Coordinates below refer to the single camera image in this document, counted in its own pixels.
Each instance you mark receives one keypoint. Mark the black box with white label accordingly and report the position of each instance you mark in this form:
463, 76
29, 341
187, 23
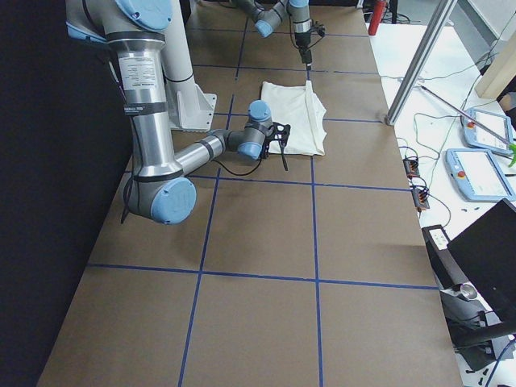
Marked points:
444, 265

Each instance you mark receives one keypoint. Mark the upper orange black connector box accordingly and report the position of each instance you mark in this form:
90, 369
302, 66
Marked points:
411, 168

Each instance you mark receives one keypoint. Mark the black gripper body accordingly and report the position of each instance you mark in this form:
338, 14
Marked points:
267, 153
301, 40

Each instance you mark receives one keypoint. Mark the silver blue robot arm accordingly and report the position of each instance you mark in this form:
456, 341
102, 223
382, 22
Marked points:
162, 158
266, 21

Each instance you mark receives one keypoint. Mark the near teach pendant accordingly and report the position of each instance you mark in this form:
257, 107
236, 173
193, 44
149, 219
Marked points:
477, 175

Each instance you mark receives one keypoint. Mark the red fire extinguisher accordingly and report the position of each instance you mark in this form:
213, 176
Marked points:
376, 18

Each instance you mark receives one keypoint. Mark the lower orange black connector box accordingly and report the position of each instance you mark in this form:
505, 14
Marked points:
420, 198

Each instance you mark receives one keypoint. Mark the green tipped grabber stick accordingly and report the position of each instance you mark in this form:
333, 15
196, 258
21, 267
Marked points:
471, 119

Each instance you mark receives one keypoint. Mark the wooden board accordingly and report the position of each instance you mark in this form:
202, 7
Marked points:
499, 74

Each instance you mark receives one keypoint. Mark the aluminium frame post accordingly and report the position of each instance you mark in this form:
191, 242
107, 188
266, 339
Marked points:
435, 26

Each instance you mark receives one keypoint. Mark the black monitor stand base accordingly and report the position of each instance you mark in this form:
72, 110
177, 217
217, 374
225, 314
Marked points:
480, 335

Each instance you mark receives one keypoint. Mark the black monitor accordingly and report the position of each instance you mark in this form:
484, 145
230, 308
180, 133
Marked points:
485, 252

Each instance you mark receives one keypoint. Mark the cream long sleeve shirt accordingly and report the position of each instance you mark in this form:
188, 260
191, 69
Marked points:
299, 107

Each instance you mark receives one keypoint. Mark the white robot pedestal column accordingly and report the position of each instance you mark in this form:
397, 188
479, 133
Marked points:
189, 108

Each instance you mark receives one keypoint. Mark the orange black connector box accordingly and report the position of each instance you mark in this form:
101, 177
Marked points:
411, 168
420, 198

